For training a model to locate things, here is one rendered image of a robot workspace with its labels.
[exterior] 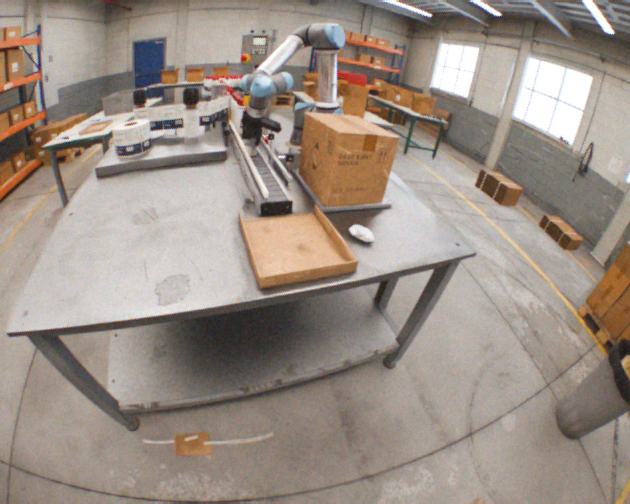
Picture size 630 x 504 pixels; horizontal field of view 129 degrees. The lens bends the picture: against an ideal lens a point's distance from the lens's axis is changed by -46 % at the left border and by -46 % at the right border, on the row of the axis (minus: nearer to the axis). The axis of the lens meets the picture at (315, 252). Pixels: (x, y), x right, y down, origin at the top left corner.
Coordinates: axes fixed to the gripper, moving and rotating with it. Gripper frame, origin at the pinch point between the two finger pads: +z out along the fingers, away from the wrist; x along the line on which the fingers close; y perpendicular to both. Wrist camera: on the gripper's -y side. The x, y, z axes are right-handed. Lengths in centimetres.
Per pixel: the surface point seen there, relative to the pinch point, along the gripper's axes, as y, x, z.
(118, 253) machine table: 52, 50, -17
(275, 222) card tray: 2.2, 45.8, -14.7
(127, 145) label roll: 61, -18, 10
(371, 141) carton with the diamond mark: -29, 30, -36
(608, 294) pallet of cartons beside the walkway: -285, 143, -19
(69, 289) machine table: 65, 61, -23
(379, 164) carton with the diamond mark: -35, 34, -28
